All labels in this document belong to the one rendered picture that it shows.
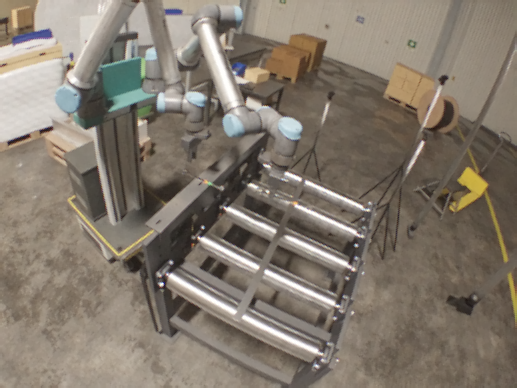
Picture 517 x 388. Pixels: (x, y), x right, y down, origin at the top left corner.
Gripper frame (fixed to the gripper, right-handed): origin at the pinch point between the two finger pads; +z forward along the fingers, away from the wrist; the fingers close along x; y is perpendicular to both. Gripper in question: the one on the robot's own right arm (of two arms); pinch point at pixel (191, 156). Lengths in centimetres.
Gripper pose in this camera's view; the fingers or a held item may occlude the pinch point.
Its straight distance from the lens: 150.2
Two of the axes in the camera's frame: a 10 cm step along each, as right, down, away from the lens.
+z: -1.8, 7.4, 6.4
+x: -4.2, 5.3, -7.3
